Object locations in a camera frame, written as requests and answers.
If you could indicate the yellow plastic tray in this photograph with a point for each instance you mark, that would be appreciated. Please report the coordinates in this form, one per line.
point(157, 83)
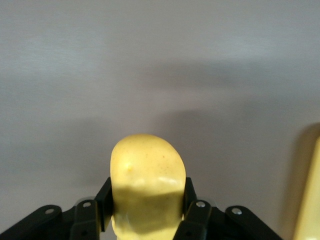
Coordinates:
point(312, 187)

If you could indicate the yellow potato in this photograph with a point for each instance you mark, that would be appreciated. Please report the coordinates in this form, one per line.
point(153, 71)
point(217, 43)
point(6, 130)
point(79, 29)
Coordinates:
point(147, 160)

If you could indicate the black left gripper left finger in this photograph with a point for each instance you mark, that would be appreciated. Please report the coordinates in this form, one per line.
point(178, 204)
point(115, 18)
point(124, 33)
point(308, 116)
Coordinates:
point(82, 220)

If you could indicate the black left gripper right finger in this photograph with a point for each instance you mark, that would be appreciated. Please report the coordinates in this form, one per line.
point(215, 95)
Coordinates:
point(200, 220)

